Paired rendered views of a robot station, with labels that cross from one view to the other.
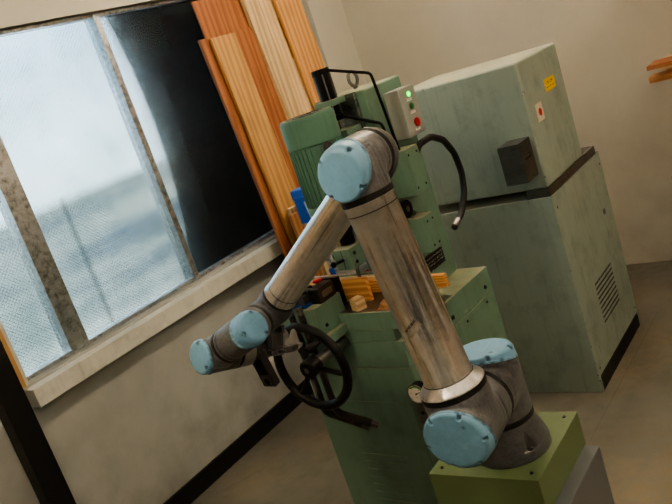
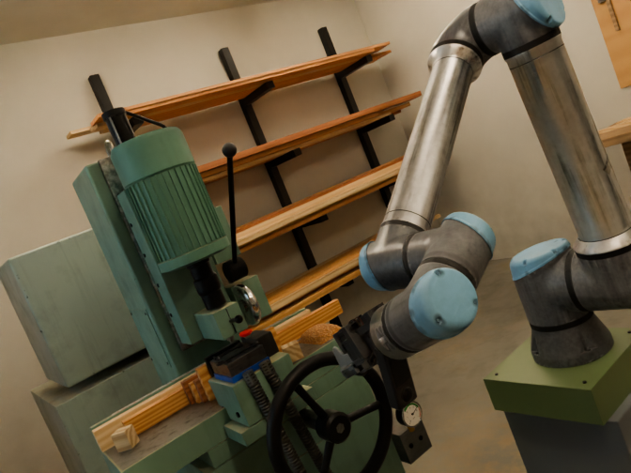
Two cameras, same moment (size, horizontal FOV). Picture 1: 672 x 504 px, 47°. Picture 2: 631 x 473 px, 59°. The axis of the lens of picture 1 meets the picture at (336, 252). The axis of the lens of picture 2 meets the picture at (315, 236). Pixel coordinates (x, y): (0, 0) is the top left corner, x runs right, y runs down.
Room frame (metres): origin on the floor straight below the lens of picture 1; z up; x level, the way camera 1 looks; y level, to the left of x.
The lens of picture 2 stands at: (1.79, 1.16, 1.28)
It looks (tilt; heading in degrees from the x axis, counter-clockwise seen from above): 6 degrees down; 287
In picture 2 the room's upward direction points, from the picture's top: 22 degrees counter-clockwise
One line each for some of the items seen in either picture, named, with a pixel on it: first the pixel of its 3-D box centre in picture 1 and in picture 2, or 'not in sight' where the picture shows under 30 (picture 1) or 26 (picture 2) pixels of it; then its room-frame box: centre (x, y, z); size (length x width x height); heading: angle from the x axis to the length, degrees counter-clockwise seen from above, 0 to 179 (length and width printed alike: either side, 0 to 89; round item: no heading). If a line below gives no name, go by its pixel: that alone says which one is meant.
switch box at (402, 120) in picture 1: (405, 112); not in sight; (2.59, -0.37, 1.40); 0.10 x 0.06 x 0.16; 138
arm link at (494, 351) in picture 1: (489, 380); (550, 280); (1.69, -0.25, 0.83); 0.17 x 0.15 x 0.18; 147
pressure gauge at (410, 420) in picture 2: (420, 393); (408, 416); (2.11, -0.10, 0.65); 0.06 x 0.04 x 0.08; 48
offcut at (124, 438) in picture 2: not in sight; (125, 437); (2.61, 0.22, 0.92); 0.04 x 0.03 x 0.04; 1
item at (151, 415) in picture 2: (365, 286); (244, 360); (2.44, -0.05, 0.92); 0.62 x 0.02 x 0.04; 48
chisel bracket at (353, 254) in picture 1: (356, 254); (222, 323); (2.46, -0.06, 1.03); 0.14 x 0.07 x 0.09; 138
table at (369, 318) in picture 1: (335, 315); (247, 399); (2.40, 0.07, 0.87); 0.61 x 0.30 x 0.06; 48
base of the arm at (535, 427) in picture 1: (506, 428); (565, 330); (1.70, -0.25, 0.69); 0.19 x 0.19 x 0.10
